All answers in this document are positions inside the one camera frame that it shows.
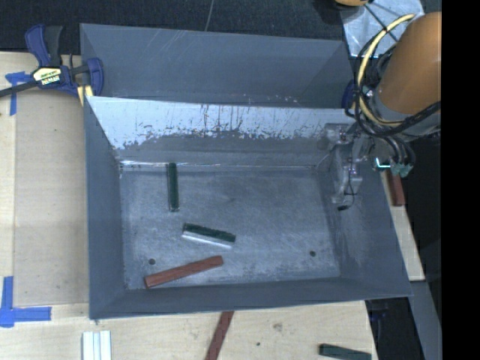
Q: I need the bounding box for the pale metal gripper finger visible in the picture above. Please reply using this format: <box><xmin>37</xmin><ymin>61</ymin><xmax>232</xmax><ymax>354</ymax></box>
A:
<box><xmin>319</xmin><ymin>123</ymin><xmax>357</xmax><ymax>152</ymax></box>
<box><xmin>331</xmin><ymin>151</ymin><xmax>363</xmax><ymax>206</ymax></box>

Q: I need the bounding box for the red-brown flat block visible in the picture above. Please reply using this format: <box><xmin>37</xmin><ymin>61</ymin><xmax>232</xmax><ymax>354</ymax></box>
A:
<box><xmin>203</xmin><ymin>310</ymin><xmax>236</xmax><ymax>360</ymax></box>
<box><xmin>143</xmin><ymin>255</ymin><xmax>225</xmax><ymax>290</ymax></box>
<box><xmin>385</xmin><ymin>170</ymin><xmax>407</xmax><ymax>207</ymax></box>

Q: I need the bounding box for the grey metal bin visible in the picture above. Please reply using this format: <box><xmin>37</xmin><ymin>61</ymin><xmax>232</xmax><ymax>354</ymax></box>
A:
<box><xmin>79</xmin><ymin>22</ymin><xmax>414</xmax><ymax>320</ymax></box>

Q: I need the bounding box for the dark green flat block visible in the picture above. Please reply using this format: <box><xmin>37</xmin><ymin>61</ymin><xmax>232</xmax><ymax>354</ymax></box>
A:
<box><xmin>318</xmin><ymin>343</ymin><xmax>374</xmax><ymax>360</ymax></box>
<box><xmin>166</xmin><ymin>161</ymin><xmax>181</xmax><ymax>213</ymax></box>
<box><xmin>181</xmin><ymin>222</ymin><xmax>237</xmax><ymax>250</ymax></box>

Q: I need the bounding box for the pale wood board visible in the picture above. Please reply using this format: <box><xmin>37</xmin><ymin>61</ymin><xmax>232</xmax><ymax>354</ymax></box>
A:
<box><xmin>13</xmin><ymin>90</ymin><xmax>92</xmax><ymax>308</ymax></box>

